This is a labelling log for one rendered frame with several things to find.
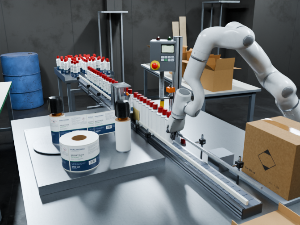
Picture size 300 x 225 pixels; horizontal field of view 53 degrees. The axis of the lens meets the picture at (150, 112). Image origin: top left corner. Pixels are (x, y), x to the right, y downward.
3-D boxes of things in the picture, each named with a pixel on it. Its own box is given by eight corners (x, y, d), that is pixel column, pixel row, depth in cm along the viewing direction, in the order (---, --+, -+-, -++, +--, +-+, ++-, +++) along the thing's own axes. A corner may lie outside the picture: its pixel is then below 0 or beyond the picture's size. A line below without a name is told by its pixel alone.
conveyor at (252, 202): (111, 108, 265) (111, 104, 264) (120, 107, 269) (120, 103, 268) (244, 216, 125) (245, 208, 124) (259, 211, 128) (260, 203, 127)
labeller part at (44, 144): (30, 139, 192) (30, 137, 192) (78, 131, 205) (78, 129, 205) (36, 159, 166) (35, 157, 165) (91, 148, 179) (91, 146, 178)
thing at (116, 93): (111, 117, 231) (109, 84, 223) (127, 114, 237) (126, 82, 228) (117, 122, 219) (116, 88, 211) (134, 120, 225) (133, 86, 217)
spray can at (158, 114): (155, 136, 195) (155, 106, 189) (161, 135, 198) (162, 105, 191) (158, 139, 191) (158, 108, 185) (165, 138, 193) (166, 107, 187)
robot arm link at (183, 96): (190, 113, 169) (178, 105, 173) (196, 93, 161) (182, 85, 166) (181, 118, 164) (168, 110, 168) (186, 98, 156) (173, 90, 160)
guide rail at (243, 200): (138, 123, 215) (137, 120, 214) (139, 122, 215) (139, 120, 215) (245, 205, 123) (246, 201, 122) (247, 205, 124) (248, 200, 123)
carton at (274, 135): (240, 170, 159) (245, 122, 151) (274, 161, 169) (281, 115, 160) (287, 201, 133) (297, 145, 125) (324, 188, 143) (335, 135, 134)
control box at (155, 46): (152, 68, 202) (152, 39, 196) (177, 69, 199) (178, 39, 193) (149, 71, 192) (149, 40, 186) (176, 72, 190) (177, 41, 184)
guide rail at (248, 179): (147, 114, 216) (147, 112, 216) (148, 114, 217) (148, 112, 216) (260, 189, 124) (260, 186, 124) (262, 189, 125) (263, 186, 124)
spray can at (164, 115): (158, 139, 191) (159, 108, 185) (166, 138, 193) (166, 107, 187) (162, 142, 187) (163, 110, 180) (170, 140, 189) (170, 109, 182)
